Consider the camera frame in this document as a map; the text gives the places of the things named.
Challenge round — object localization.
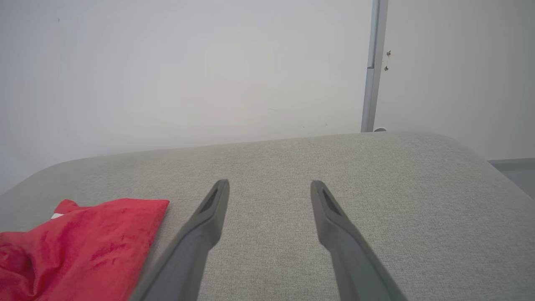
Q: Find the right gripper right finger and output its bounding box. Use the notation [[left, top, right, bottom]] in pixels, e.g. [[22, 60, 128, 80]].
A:
[[310, 180, 408, 301]]

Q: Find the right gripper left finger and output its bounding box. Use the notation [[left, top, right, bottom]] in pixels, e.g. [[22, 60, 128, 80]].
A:
[[129, 179, 231, 301]]

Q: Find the red white-trimmed garment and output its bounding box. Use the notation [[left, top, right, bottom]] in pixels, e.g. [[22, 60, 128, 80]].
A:
[[0, 198, 170, 301]]

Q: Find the grey fabric sofa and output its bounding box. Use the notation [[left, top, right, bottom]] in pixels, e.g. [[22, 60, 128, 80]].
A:
[[0, 131, 535, 301]]

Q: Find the grey skirting board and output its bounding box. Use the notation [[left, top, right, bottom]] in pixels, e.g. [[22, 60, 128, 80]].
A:
[[487, 158, 535, 173]]

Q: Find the grey vertical wall trim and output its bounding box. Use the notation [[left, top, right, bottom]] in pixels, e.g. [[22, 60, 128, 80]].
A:
[[360, 0, 390, 133]]

